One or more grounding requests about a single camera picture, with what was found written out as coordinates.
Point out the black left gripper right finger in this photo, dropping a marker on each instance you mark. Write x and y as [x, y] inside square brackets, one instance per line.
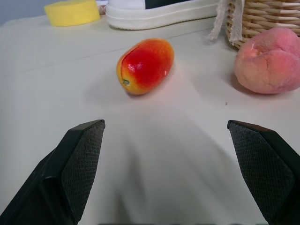
[264, 168]

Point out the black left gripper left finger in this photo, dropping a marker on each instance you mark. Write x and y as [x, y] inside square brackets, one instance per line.
[58, 168]

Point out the wicker basket with cloth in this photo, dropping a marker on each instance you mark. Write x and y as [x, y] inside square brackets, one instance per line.
[262, 18]

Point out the pink peach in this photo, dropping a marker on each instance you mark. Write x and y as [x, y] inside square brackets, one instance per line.
[268, 63]

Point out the red yellow mango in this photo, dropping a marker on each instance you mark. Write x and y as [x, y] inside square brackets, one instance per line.
[146, 66]

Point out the yellow round sponge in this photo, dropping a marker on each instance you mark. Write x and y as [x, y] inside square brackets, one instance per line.
[72, 12]

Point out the white shoe sole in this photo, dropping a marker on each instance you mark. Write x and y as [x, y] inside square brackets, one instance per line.
[161, 12]

